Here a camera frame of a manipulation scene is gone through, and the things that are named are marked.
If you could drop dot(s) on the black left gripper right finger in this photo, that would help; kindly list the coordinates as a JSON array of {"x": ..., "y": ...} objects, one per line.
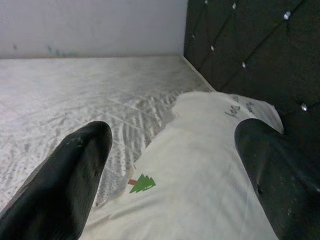
[{"x": 287, "y": 190}]

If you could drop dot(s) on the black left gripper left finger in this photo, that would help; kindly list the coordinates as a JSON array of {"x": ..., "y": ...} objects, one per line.
[{"x": 55, "y": 190}]

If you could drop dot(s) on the cream pillow with green tree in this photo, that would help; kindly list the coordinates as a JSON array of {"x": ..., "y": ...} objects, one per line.
[{"x": 195, "y": 155}]

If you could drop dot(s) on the grey quilted mattress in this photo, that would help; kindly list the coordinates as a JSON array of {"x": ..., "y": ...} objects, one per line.
[{"x": 75, "y": 95}]

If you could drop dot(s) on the black tufted headboard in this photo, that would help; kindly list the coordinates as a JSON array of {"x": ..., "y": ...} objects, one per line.
[{"x": 250, "y": 45}]

